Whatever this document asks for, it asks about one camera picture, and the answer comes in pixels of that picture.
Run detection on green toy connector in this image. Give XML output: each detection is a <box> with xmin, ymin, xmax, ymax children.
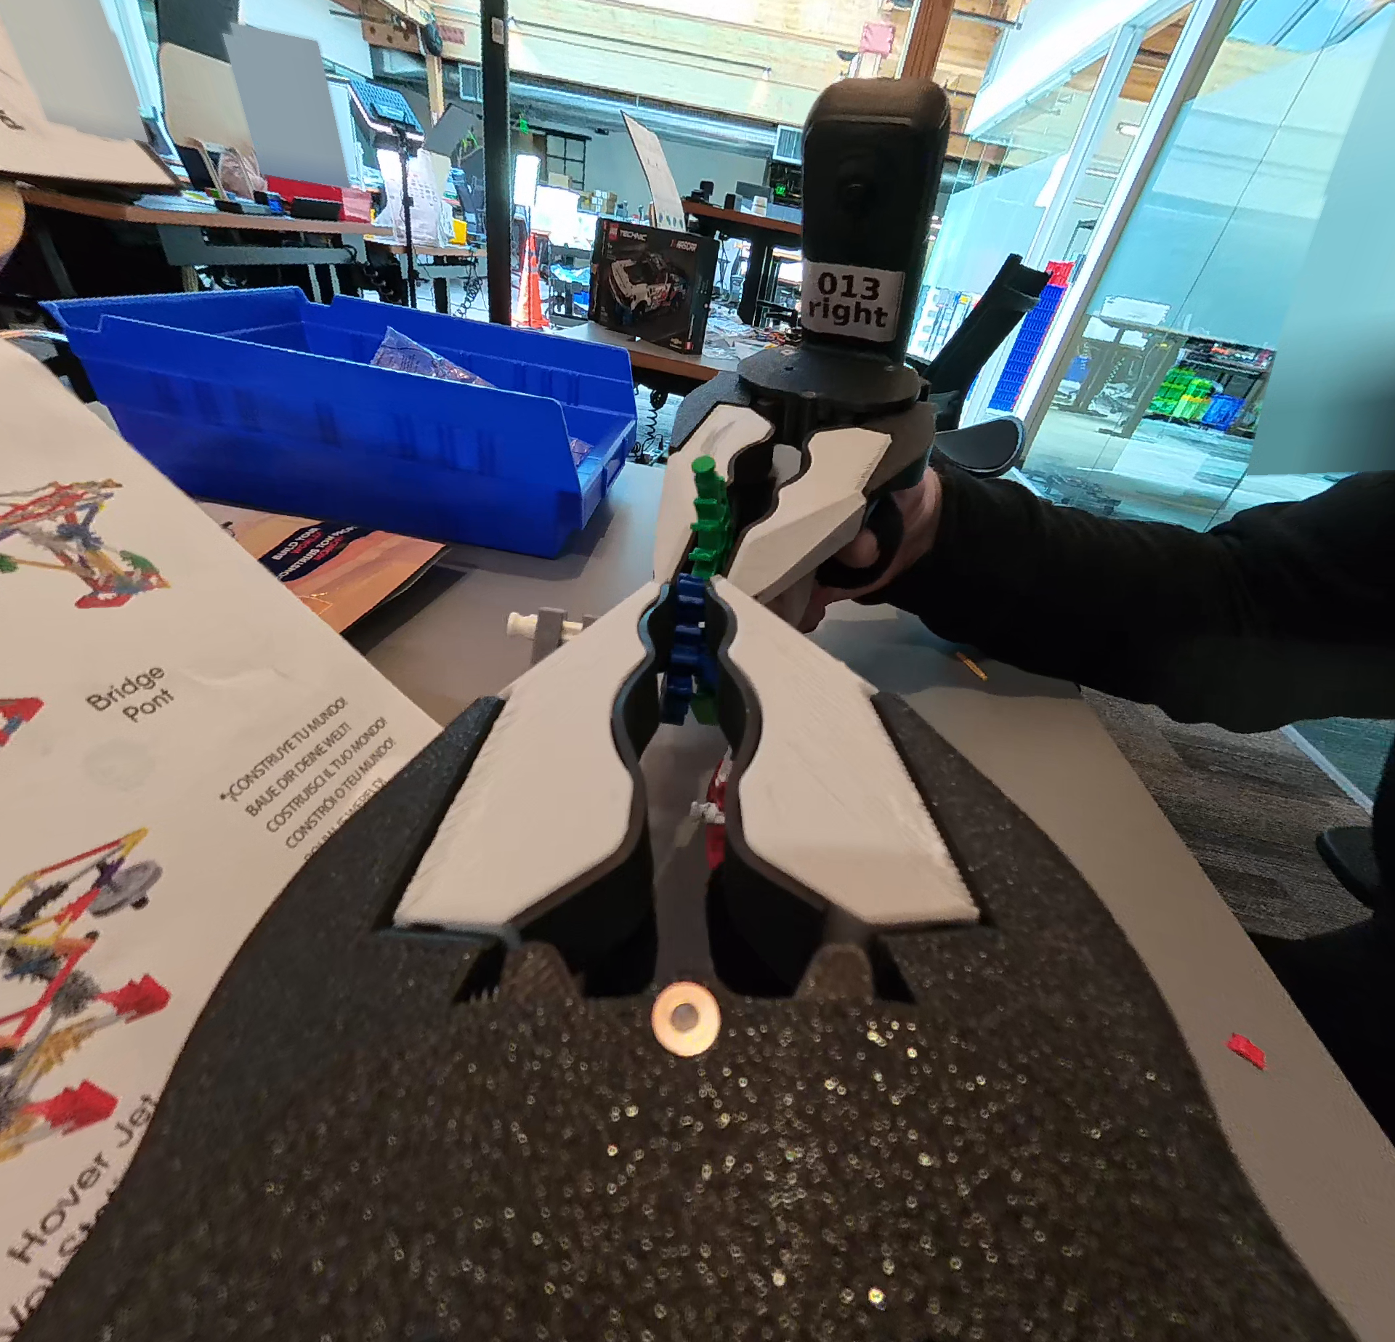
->
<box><xmin>688</xmin><ymin>467</ymin><xmax>745</xmax><ymax>581</ymax></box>

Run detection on black metal pole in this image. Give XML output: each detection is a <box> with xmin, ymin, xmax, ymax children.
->
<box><xmin>479</xmin><ymin>0</ymin><xmax>517</xmax><ymax>323</ymax></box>

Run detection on toy instruction booklet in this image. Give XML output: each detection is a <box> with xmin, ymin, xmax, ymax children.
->
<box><xmin>0</xmin><ymin>341</ymin><xmax>441</xmax><ymax>1323</ymax></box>

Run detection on green and blue crates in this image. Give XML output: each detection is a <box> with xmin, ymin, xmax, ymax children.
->
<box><xmin>1152</xmin><ymin>356</ymin><xmax>1252</xmax><ymax>429</ymax></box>

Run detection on long wooden workbench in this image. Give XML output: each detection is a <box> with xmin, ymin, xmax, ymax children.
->
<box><xmin>23</xmin><ymin>184</ymin><xmax>479</xmax><ymax>275</ymax></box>

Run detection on person's right hand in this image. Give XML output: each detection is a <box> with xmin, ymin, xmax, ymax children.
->
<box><xmin>794</xmin><ymin>467</ymin><xmax>944</xmax><ymax>634</ymax></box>

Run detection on person's black clothing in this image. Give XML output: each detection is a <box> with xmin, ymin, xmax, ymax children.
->
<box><xmin>1252</xmin><ymin>767</ymin><xmax>1395</xmax><ymax>1103</ymax></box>

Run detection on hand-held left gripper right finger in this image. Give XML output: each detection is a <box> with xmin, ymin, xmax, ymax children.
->
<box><xmin>708</xmin><ymin>575</ymin><xmax>978</xmax><ymax>934</ymax></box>

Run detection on blue toy connector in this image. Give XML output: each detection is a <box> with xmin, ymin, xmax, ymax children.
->
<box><xmin>657</xmin><ymin>571</ymin><xmax>722</xmax><ymax>723</ymax></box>

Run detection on toy car box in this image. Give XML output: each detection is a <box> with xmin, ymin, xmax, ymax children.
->
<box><xmin>588</xmin><ymin>219</ymin><xmax>722</xmax><ymax>356</ymax></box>

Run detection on stack of blue crates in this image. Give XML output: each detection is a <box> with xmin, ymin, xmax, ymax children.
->
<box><xmin>992</xmin><ymin>265</ymin><xmax>1075</xmax><ymax>417</ymax></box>

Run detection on crinkled clear plastic bag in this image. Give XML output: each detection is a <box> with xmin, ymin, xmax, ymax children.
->
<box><xmin>365</xmin><ymin>330</ymin><xmax>599</xmax><ymax>460</ymax></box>

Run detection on wooden side table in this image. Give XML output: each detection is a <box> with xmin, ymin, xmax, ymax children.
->
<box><xmin>556</xmin><ymin>320</ymin><xmax>756</xmax><ymax>386</ymax></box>

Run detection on blue plastic bin with tag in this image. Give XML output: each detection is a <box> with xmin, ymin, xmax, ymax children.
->
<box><xmin>41</xmin><ymin>286</ymin><xmax>640</xmax><ymax>557</ymax></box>

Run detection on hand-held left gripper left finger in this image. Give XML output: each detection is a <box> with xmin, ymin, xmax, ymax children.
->
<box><xmin>391</xmin><ymin>575</ymin><xmax>668</xmax><ymax>934</ymax></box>

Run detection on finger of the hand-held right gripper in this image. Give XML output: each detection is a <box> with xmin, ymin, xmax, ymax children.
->
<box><xmin>651</xmin><ymin>401</ymin><xmax>782</xmax><ymax>587</ymax></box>
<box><xmin>722</xmin><ymin>427</ymin><xmax>895</xmax><ymax>611</ymax></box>

